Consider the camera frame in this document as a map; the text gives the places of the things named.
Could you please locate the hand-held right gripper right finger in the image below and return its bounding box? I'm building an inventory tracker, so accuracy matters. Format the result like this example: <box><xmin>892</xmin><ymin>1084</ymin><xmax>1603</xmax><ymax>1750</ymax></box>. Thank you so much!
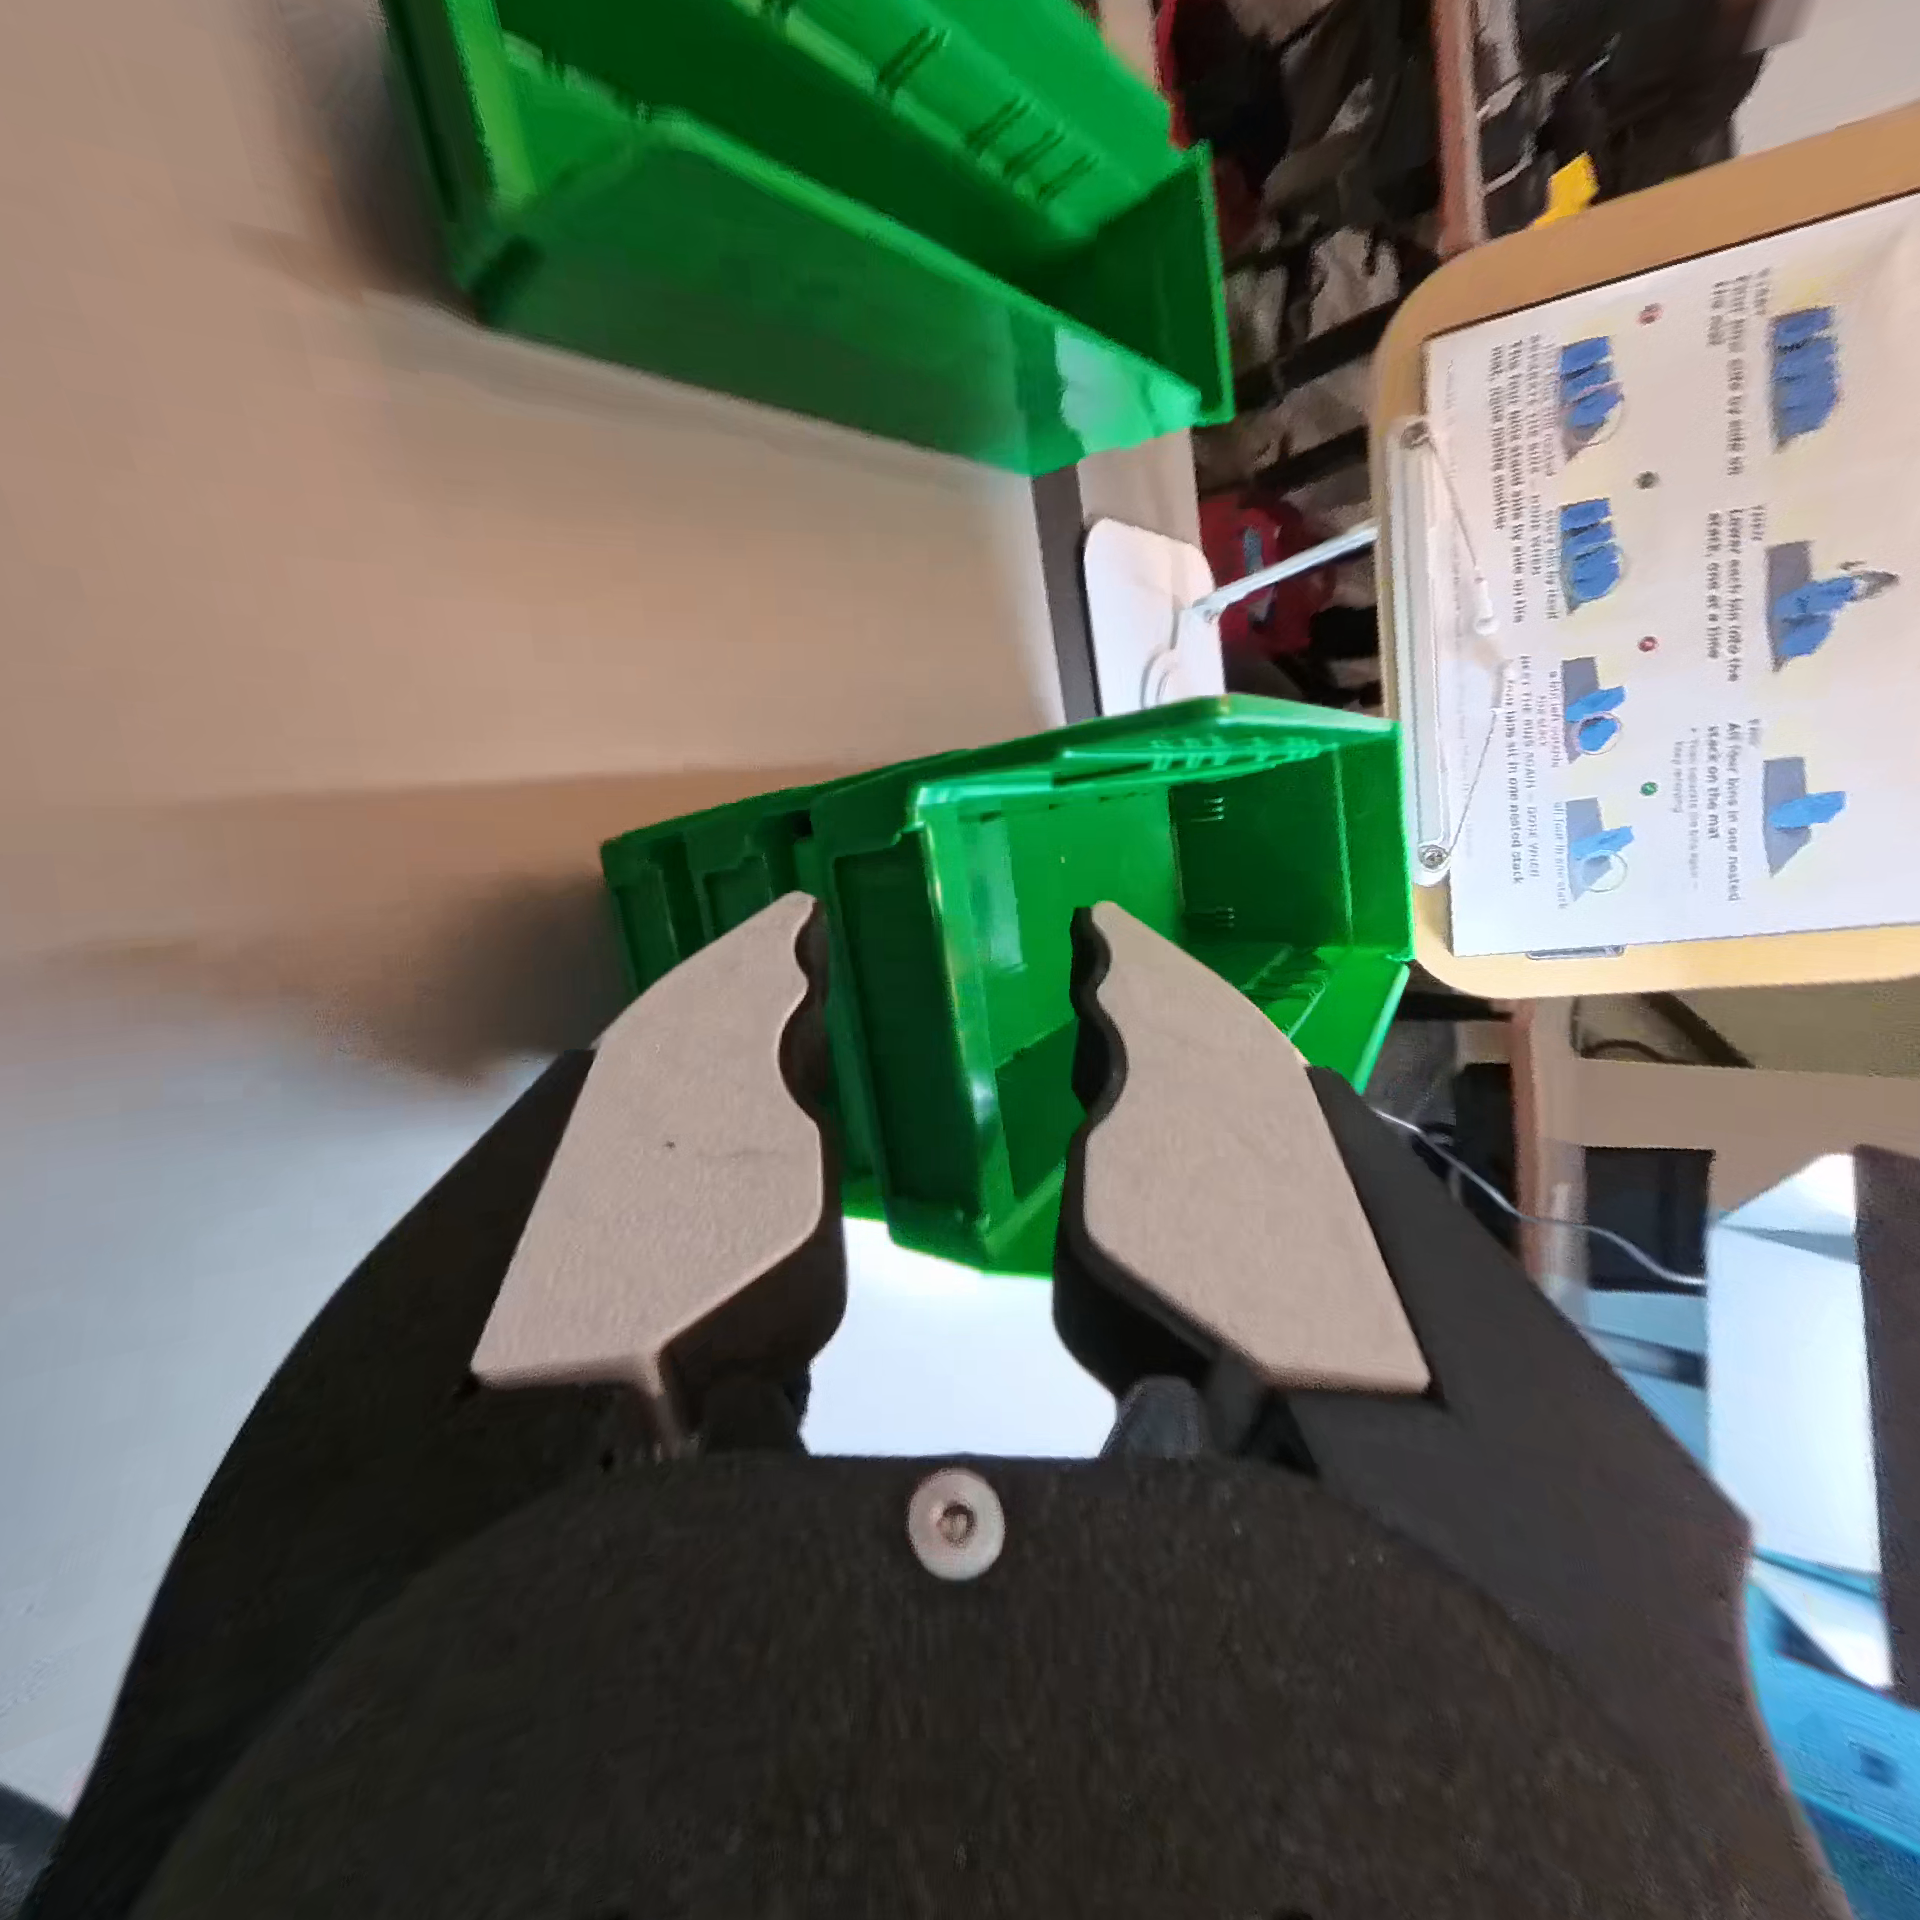
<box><xmin>1052</xmin><ymin>900</ymin><xmax>1434</xmax><ymax>1445</ymax></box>

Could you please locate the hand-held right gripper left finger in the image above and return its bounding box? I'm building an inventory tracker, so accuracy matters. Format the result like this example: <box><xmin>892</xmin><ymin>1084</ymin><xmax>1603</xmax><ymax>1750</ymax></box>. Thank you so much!
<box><xmin>468</xmin><ymin>893</ymin><xmax>851</xmax><ymax>1451</ymax></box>

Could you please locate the green plastic bin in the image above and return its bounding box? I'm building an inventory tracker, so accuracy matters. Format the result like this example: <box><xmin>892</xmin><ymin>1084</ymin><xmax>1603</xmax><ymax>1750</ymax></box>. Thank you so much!
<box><xmin>600</xmin><ymin>817</ymin><xmax>695</xmax><ymax>1045</ymax></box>
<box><xmin>376</xmin><ymin>0</ymin><xmax>1238</xmax><ymax>480</ymax></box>
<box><xmin>811</xmin><ymin>694</ymin><xmax>1414</xmax><ymax>1282</ymax></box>
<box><xmin>679</xmin><ymin>771</ymin><xmax>835</xmax><ymax>964</ymax></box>

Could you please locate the light grey desk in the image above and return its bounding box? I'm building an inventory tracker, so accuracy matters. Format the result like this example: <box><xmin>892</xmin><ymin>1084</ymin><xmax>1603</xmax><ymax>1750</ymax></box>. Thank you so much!
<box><xmin>0</xmin><ymin>0</ymin><xmax>1202</xmax><ymax>1816</ymax></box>

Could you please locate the red bag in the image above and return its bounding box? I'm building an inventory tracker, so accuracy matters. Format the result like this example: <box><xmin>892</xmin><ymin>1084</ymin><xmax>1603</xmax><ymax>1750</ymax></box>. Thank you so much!
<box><xmin>1196</xmin><ymin>493</ymin><xmax>1339</xmax><ymax>651</ymax></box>

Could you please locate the white instruction poster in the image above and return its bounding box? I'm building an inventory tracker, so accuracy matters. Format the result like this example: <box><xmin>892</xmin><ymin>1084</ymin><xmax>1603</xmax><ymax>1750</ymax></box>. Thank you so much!
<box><xmin>1418</xmin><ymin>194</ymin><xmax>1920</xmax><ymax>962</ymax></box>

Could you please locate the blue plastic crate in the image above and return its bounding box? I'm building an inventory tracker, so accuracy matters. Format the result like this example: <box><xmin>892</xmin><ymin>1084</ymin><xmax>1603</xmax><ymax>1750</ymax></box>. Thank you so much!
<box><xmin>1746</xmin><ymin>1560</ymin><xmax>1920</xmax><ymax>1869</ymax></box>

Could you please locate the curved plywood display board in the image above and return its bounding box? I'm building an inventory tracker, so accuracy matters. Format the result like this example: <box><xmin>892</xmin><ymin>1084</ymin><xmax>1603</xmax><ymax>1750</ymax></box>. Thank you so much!
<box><xmin>1367</xmin><ymin>109</ymin><xmax>1920</xmax><ymax>1008</ymax></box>

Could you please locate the brown wooden table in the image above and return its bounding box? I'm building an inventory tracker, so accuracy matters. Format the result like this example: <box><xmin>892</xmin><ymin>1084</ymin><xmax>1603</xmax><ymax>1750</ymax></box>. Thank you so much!
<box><xmin>1432</xmin><ymin>0</ymin><xmax>1490</xmax><ymax>260</ymax></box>

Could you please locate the thin white cable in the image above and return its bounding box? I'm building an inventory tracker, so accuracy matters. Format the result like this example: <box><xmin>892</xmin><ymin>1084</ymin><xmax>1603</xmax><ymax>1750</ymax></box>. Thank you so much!
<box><xmin>1376</xmin><ymin>1107</ymin><xmax>1712</xmax><ymax>1297</ymax></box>

